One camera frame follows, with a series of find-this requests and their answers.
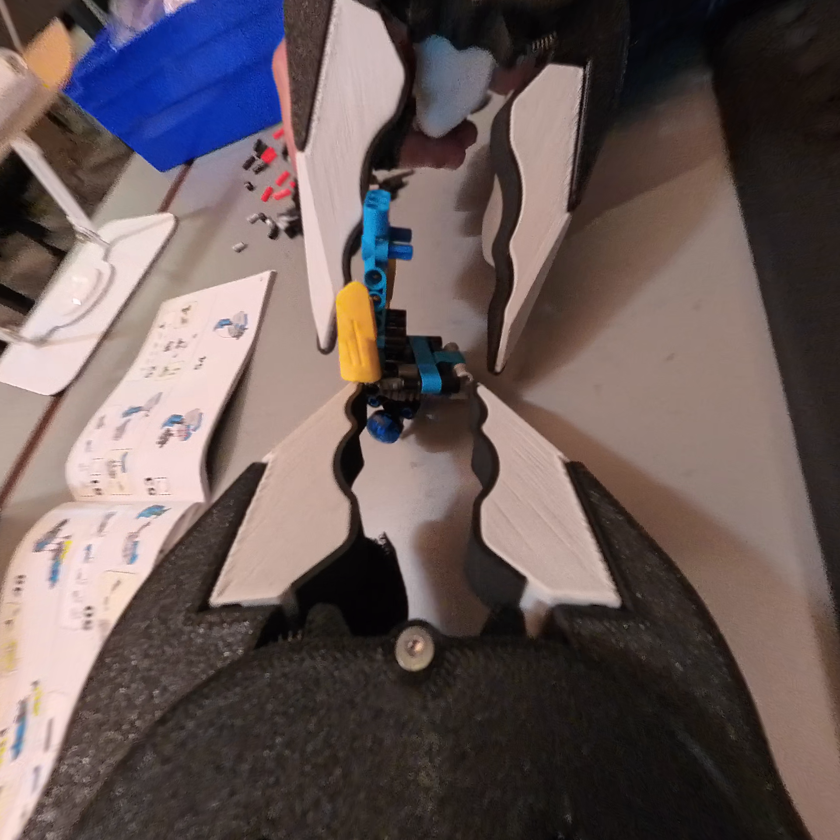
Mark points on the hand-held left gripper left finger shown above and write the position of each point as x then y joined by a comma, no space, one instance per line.
295,525

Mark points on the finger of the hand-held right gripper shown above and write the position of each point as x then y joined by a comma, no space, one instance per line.
348,145
538,184

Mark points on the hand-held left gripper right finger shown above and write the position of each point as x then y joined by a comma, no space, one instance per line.
545,525

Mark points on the black grey gear assembly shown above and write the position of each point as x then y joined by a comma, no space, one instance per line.
383,423

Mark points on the blue yellow brick assembly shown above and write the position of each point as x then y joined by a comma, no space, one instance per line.
357,335

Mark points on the blue beam with black pins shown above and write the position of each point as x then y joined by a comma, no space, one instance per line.
427,368

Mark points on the grey desk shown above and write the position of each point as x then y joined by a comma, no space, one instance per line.
683,368

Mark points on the person's right hand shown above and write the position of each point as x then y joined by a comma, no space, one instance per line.
436,147

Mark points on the scattered red black small bricks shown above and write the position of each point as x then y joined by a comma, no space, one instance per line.
269,184

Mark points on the blue storage bin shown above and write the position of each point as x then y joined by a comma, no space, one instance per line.
184,79

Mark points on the open instruction booklet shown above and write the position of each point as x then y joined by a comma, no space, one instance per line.
158,394

